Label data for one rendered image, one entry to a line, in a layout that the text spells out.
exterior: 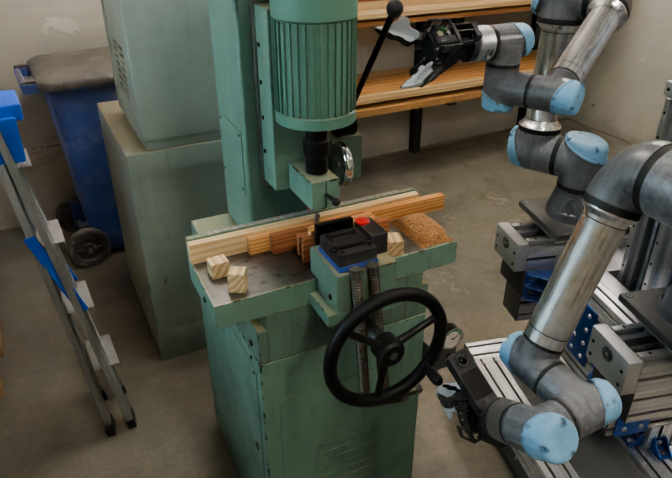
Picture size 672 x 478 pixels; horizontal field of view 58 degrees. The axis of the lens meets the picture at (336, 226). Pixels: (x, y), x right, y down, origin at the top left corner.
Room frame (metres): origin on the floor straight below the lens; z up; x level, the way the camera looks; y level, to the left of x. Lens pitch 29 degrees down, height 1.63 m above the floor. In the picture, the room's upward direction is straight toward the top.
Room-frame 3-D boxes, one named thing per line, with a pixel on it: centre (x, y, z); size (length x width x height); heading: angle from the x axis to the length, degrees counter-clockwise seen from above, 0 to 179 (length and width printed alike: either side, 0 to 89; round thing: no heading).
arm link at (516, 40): (1.38, -0.38, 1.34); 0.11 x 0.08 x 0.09; 115
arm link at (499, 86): (1.36, -0.39, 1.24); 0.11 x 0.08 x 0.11; 52
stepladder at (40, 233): (1.56, 0.86, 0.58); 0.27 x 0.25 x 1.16; 120
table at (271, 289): (1.17, 0.00, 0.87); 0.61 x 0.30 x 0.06; 116
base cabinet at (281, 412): (1.38, 0.10, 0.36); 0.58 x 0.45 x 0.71; 26
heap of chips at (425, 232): (1.30, -0.21, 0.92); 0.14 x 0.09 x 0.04; 26
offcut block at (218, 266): (1.11, 0.26, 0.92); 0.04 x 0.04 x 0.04; 29
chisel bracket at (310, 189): (1.29, 0.05, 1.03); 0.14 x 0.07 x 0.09; 26
